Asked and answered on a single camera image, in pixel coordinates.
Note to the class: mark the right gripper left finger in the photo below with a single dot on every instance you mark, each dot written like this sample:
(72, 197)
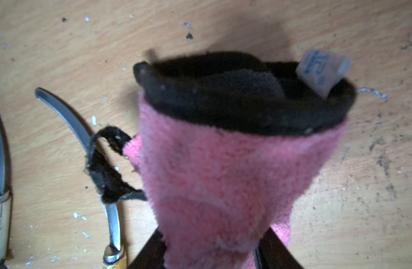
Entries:
(152, 254)

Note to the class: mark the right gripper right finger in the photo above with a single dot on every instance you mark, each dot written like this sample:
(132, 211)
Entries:
(271, 253)

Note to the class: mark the pink rag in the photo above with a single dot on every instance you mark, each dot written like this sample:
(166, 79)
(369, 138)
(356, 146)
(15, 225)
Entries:
(227, 144)

